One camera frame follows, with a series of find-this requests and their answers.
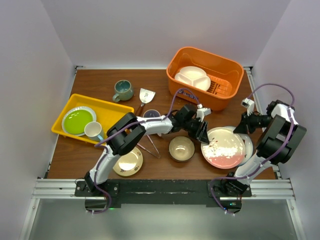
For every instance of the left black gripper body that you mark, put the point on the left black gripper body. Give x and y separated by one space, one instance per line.
192 127

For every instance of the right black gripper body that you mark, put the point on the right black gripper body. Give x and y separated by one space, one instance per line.
256 121

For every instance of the cream and pink branch plate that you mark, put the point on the cream and pink branch plate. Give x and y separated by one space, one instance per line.
225 149

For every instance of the white divided plate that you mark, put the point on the white divided plate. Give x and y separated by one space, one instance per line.
194 76

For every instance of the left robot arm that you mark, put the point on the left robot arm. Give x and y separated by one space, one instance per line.
125 134

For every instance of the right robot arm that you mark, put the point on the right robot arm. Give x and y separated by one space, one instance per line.
278 142

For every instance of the orange plastic bin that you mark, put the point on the orange plastic bin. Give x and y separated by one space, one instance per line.
225 75

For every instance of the watermelon pattern plate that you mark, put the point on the watermelon pattern plate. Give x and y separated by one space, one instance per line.
248 147

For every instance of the cream bowl with dark rim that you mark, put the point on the cream bowl with dark rim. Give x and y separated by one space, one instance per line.
181 149

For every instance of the lavender mug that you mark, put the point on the lavender mug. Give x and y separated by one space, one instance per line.
152 114

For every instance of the pink metal tongs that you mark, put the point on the pink metal tongs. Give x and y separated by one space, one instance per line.
155 153

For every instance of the small cream floral plate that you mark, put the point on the small cream floral plate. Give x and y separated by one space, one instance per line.
129 164

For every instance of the green ceramic mug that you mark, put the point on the green ceramic mug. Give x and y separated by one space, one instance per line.
123 91

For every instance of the yellow plastic tray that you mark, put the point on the yellow plastic tray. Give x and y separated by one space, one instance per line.
105 112

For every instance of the green plate with grey rim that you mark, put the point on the green plate with grey rim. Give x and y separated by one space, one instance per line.
75 120

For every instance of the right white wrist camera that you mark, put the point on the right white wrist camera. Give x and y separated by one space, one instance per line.
249 105

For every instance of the metal spatula with wooden handle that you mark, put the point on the metal spatula with wooden handle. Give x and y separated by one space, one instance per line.
145 96

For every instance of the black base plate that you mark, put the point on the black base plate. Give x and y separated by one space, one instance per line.
161 192

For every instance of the cream cup with blue handle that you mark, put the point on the cream cup with blue handle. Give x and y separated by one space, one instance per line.
94 131

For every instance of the aluminium frame rail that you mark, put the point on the aluminium frame rail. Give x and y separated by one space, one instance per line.
55 213

